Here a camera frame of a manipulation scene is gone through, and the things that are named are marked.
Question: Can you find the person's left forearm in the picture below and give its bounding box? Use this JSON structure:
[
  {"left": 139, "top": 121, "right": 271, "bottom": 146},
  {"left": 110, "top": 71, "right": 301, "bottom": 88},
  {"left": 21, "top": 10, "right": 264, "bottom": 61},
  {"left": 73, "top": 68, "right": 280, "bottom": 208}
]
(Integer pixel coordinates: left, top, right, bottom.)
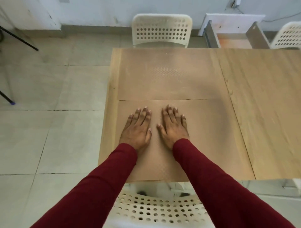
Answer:
[{"left": 30, "top": 143, "right": 138, "bottom": 228}]

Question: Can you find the person's right forearm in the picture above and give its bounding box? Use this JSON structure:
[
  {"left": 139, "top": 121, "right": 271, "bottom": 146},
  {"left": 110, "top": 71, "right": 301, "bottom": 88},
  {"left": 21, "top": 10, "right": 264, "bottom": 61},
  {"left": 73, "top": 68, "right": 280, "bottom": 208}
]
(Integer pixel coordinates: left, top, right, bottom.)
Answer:
[{"left": 173, "top": 138, "right": 296, "bottom": 228}]

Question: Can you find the white drawer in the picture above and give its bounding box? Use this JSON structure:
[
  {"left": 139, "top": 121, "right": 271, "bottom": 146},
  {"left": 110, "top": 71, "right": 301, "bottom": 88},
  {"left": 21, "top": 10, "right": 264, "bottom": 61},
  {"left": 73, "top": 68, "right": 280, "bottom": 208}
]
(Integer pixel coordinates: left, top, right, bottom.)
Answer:
[{"left": 198, "top": 13, "right": 271, "bottom": 49}]

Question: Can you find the tan placemat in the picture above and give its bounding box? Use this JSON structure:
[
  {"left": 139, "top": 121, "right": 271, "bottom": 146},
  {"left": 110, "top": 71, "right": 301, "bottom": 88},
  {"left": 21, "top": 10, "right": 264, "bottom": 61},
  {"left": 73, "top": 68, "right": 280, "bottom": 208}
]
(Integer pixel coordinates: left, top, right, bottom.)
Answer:
[
  {"left": 114, "top": 98, "right": 257, "bottom": 183},
  {"left": 117, "top": 48, "right": 232, "bottom": 101}
]

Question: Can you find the person's left hand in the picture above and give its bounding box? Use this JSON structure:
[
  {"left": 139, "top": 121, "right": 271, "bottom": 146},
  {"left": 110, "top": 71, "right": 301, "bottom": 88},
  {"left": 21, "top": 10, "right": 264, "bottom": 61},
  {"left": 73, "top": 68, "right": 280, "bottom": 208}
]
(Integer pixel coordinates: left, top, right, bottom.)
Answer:
[{"left": 119, "top": 106, "right": 153, "bottom": 155}]

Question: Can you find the light wooden table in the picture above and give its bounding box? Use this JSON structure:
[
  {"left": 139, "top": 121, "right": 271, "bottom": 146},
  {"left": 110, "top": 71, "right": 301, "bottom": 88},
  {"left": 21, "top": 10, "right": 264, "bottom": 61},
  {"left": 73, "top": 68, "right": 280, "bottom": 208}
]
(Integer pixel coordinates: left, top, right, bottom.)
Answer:
[{"left": 98, "top": 48, "right": 301, "bottom": 184}]

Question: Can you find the person's right hand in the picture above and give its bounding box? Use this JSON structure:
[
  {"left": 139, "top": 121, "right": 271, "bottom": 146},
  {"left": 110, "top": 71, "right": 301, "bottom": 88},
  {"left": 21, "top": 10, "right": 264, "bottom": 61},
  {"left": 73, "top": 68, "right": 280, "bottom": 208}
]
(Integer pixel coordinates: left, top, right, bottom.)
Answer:
[{"left": 156, "top": 104, "right": 190, "bottom": 151}]

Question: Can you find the thin dark wall cable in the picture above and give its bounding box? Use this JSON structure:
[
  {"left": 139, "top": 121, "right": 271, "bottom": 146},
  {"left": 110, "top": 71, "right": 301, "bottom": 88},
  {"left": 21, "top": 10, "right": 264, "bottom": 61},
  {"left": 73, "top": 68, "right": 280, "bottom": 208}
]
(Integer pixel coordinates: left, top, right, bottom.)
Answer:
[{"left": 235, "top": 5, "right": 301, "bottom": 23}]

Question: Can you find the black metal folding stand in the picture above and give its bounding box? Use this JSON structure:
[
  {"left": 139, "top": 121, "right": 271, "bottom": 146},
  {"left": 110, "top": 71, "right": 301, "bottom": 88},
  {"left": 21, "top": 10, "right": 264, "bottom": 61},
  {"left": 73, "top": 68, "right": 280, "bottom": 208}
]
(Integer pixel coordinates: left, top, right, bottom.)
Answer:
[{"left": 0, "top": 24, "right": 40, "bottom": 52}]

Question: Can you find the white perforated plastic chair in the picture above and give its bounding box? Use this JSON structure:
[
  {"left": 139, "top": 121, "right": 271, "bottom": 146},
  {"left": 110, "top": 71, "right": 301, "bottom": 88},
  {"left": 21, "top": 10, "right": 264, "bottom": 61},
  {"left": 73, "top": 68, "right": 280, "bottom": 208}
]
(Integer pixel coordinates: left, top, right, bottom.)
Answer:
[
  {"left": 102, "top": 182, "right": 210, "bottom": 228},
  {"left": 131, "top": 13, "right": 193, "bottom": 49},
  {"left": 270, "top": 21, "right": 301, "bottom": 50}
]

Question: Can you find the black rod with blue tip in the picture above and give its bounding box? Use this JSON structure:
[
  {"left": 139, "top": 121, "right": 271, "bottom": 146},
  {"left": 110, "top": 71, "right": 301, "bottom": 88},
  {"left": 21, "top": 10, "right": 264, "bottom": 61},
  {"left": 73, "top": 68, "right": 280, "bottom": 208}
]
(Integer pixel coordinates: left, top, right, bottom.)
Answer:
[{"left": 0, "top": 90, "right": 16, "bottom": 106}]

